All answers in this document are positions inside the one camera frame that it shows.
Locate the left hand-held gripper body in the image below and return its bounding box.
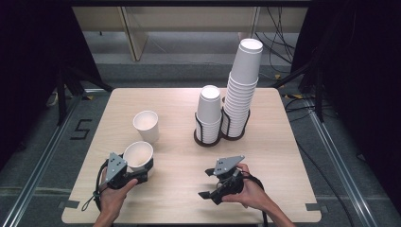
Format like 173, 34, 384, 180
103, 152, 140, 190

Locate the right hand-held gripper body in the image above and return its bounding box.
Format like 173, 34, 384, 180
213, 154, 246, 206

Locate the white paper cup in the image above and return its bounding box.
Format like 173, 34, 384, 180
132, 110, 161, 144
122, 141, 156, 178

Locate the black wire cup holder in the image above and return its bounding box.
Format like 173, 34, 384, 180
193, 106, 252, 148

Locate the short stack of cups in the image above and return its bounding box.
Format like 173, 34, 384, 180
195, 84, 223, 145

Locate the tall stack of cups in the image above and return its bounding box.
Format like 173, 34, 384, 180
220, 38, 264, 139

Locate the person's right hand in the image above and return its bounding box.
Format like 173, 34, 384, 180
221, 162, 267, 211

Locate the person's left hand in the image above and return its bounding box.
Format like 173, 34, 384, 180
99, 167, 140, 219

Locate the black metal stand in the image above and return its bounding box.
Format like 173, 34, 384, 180
56, 65, 115, 127
270, 60, 326, 124

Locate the black tape strip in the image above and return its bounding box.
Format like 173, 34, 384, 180
305, 202, 329, 213

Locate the black curtain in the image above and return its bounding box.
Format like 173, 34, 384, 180
290, 0, 401, 218
0, 0, 104, 168

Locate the light wooden furniture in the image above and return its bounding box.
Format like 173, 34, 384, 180
73, 6, 308, 62

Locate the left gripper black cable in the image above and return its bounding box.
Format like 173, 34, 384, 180
80, 158, 110, 213

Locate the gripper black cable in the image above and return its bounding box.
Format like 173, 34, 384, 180
80, 158, 110, 213
240, 170, 270, 227

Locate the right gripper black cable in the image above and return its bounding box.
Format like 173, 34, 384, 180
240, 170, 270, 227

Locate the metal floor rail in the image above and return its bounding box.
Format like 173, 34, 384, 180
0, 94, 83, 227
305, 103, 381, 227

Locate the black floor cable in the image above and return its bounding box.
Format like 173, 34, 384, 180
283, 94, 356, 227

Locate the bundle of black cables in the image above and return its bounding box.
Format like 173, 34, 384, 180
252, 6, 298, 74

